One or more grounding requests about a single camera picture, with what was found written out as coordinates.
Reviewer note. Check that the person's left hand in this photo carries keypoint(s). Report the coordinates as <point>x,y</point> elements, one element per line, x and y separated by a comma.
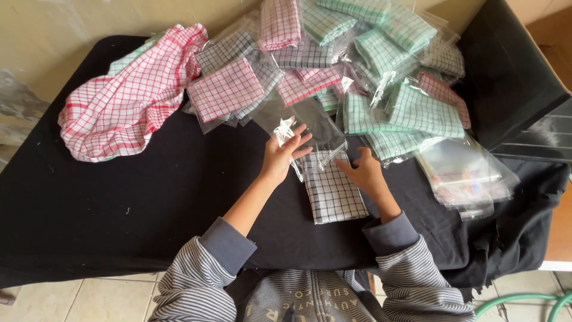
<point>277,159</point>

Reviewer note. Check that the person's right hand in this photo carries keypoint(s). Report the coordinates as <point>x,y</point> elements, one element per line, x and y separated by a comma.
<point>368,174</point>

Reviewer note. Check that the person's left fingers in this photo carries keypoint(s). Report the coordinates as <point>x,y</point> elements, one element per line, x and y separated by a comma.
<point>301,139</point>

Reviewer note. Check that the clear adhesive strip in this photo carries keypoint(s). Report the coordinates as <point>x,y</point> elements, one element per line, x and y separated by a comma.
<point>284,129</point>

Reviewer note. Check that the clear plastic bag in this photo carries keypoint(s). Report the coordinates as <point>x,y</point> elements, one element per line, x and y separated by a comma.
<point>313,120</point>

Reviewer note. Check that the black checked cloth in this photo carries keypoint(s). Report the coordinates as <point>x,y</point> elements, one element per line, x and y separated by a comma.
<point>333,196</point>

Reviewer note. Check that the pile of bagged checked cloths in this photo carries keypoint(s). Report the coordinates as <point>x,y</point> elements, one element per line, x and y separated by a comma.
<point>380,58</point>

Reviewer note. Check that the grey striped hoodie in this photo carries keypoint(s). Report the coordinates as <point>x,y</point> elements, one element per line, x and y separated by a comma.
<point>313,295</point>

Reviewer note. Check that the stack of empty clear bags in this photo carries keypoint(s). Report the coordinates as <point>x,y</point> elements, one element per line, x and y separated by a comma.
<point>464,179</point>

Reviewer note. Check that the black tablecloth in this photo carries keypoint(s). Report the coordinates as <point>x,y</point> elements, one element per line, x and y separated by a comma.
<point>134,210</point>

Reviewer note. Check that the loose red checked cloth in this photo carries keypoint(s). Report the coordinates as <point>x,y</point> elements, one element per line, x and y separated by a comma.
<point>120,103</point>

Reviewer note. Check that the loose green checked cloth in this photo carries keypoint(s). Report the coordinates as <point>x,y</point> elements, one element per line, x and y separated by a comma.
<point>129,58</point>

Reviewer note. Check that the cardboard box with black liner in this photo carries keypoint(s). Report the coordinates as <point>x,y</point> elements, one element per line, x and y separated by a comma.
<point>505,58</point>

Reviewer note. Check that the orange wooden board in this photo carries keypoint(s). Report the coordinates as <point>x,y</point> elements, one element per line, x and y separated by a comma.
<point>561,228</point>

